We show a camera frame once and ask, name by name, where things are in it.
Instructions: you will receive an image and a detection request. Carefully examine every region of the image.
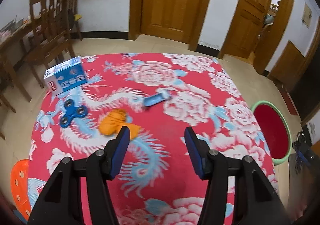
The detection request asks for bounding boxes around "orange cloth pouch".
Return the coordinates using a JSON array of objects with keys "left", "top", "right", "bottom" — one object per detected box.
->
[{"left": 98, "top": 109, "right": 141, "bottom": 139}]

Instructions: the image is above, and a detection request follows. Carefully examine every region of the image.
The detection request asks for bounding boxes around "blue fidget spinner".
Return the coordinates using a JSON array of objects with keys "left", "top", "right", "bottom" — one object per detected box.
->
[{"left": 59, "top": 99, "right": 88, "bottom": 129}]

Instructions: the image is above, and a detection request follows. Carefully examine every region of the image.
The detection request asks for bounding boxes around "blue toy skateboard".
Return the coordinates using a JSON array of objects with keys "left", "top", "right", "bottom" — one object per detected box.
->
[{"left": 143, "top": 89, "right": 171, "bottom": 107}]

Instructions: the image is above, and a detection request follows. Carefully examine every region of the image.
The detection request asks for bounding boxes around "red floral tablecloth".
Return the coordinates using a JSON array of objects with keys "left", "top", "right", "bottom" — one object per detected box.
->
[{"left": 28, "top": 53, "right": 278, "bottom": 224}]

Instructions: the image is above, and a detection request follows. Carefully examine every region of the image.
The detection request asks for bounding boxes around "red bin green rim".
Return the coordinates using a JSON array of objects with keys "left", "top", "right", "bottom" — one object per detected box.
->
[{"left": 251, "top": 100, "right": 292, "bottom": 165}]

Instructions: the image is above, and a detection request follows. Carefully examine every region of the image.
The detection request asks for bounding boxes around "blue white milk carton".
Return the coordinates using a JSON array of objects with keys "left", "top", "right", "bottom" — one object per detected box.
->
[{"left": 43, "top": 56, "right": 87, "bottom": 96}]

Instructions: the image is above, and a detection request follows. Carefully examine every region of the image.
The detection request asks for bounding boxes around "orange plastic stool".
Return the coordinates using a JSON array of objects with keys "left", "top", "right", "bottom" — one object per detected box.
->
[{"left": 10, "top": 159, "right": 31, "bottom": 220}]

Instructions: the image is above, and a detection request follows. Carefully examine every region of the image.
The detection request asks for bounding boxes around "red door mat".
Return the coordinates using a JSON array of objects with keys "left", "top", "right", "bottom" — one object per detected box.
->
[{"left": 278, "top": 85, "right": 298, "bottom": 116}]

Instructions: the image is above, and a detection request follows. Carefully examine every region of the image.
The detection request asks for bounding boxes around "low wooden cabinet door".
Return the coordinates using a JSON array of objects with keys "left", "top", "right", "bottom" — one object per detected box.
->
[{"left": 270, "top": 41, "right": 305, "bottom": 87}]

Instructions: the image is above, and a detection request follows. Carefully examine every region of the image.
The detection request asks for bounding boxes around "wooden dining table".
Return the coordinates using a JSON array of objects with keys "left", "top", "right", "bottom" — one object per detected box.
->
[{"left": 1, "top": 20, "right": 33, "bottom": 102}]

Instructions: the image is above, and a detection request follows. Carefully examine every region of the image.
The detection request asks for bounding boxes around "closed wooden door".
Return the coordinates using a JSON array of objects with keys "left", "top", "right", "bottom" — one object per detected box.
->
[{"left": 141, "top": 0, "right": 199, "bottom": 44}]

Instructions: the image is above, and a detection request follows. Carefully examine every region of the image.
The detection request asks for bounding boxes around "front wooden chair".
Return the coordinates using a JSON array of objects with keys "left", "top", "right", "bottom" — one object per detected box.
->
[{"left": 24, "top": 0, "right": 75, "bottom": 88}]

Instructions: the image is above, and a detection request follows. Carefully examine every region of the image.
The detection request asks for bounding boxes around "wooden chair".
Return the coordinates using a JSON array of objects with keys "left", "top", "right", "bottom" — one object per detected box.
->
[
  {"left": 24, "top": 0, "right": 75, "bottom": 88},
  {"left": 67, "top": 0, "right": 82, "bottom": 40}
]

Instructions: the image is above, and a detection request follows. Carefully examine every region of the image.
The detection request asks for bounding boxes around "rear wooden chair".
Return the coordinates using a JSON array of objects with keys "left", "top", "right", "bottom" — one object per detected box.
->
[{"left": 67, "top": 0, "right": 82, "bottom": 40}]

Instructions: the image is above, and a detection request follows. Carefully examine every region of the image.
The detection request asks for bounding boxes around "open wooden door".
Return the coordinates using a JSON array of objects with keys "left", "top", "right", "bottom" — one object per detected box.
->
[{"left": 221, "top": 0, "right": 271, "bottom": 58}]

